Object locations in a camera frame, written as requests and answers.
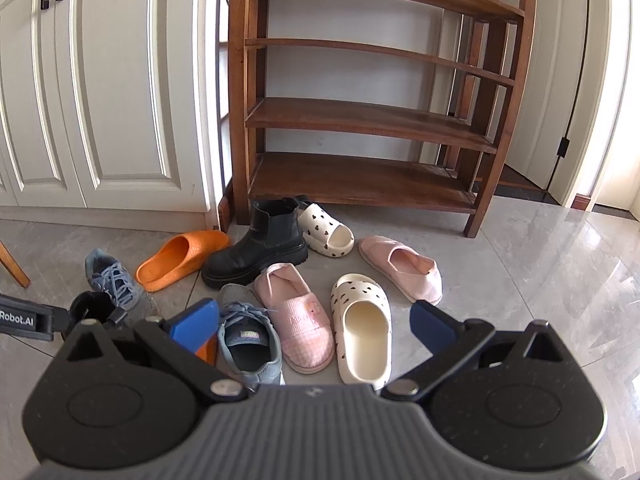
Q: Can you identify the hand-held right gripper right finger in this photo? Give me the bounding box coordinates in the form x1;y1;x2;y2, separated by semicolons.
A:
381;300;576;402

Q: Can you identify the white panelled cabinet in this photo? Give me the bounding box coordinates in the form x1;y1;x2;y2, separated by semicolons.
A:
0;0;226;221

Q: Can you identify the wooden shoe rack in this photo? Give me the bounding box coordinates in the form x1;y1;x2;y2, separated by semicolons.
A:
218;0;538;238

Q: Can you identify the white door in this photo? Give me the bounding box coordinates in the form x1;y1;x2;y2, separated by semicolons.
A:
542;0;640;211

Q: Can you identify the pink fabric slipper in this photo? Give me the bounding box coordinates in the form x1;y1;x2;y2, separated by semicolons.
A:
359;235;444;306
253;262;335;375

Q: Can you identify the blue grey sneaker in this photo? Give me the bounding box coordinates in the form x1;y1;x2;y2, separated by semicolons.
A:
216;283;286;393
84;248;161;321

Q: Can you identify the cream heart-print slipper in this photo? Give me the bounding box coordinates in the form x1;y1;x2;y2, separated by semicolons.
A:
330;273;392;386
297;201;356;259

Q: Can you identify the wooden chair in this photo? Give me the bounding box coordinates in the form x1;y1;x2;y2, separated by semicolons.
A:
0;240;31;289

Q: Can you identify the black leather boot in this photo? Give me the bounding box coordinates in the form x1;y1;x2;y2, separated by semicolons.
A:
200;196;310;291

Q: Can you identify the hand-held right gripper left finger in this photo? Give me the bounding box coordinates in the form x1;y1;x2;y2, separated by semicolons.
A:
64;298;247;402

